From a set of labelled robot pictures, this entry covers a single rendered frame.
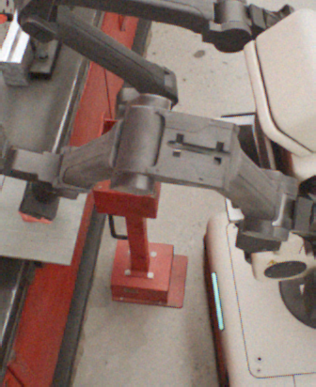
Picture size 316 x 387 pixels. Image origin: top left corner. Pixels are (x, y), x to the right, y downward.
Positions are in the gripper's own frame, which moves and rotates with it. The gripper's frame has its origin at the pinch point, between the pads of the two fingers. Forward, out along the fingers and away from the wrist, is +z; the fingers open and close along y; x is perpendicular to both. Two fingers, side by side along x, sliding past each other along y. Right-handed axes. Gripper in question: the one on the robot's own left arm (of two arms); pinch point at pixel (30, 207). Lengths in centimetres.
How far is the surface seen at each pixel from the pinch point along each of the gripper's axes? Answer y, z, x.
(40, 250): 7.5, 1.2, 4.6
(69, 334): -4, 89, 43
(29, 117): -32.6, 19.4, -2.5
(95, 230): -44, 88, 43
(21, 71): -42.1, 15.9, -8.6
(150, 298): -22, 78, 65
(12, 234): 4.9, 4.4, -1.1
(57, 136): -28.0, 15.3, 4.8
